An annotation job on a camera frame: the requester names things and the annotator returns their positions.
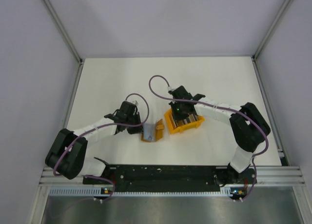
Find yellow plastic bin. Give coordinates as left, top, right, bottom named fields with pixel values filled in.
left=164, top=109, right=205, bottom=135

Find yellow leather card holder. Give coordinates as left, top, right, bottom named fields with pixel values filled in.
left=141, top=119, right=165, bottom=143

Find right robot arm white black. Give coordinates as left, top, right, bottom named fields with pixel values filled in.
left=168, top=85, right=271, bottom=183

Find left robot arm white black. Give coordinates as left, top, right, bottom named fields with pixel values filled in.
left=45, top=101, right=143, bottom=183

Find credit cards in bin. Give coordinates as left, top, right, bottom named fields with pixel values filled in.
left=174, top=114, right=198, bottom=127

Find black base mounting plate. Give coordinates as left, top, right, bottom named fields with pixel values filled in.
left=82, top=164, right=256, bottom=192

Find metal sheet front panel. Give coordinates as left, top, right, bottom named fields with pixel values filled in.
left=41, top=188, right=304, bottom=224

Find grey slotted cable duct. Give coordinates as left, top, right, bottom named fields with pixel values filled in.
left=49, top=186, right=244, bottom=198

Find aluminium frame rail front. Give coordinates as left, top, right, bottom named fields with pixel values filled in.
left=39, top=166, right=307, bottom=185

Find aluminium frame post left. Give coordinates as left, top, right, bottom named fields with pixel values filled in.
left=41, top=0, right=83, bottom=64

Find aluminium frame post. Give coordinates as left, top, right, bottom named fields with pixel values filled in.
left=252, top=0, right=294, bottom=60
left=41, top=0, right=83, bottom=64

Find aluminium frame post right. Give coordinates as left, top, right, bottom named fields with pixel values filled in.
left=252, top=0, right=294, bottom=60

